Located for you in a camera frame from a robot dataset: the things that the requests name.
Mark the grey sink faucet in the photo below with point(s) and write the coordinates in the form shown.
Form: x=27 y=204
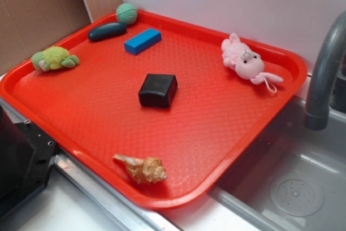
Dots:
x=327 y=84

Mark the tan spiral seashell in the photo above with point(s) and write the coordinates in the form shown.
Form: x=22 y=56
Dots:
x=143 y=171

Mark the green textured ball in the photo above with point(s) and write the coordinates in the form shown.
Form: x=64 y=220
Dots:
x=127 y=13

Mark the pink plush bunny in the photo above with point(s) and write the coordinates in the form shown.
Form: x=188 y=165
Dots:
x=247 y=64

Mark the brown cardboard panel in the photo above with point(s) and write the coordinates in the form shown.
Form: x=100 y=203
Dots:
x=29 y=26

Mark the dark green toy cucumber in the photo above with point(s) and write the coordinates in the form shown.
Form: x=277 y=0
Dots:
x=106 y=31

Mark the black cube block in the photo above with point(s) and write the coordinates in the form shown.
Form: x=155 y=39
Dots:
x=158 y=90

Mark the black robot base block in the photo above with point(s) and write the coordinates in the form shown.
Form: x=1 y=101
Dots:
x=27 y=154

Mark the blue rectangular block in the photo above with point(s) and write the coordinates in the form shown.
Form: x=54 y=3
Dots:
x=142 y=41

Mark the red plastic tray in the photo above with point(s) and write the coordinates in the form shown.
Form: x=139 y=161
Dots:
x=93 y=110

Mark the green plush turtle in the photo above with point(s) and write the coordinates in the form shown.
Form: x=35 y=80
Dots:
x=54 y=58

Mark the grey plastic sink basin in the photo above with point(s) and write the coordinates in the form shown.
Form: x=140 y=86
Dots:
x=290 y=177

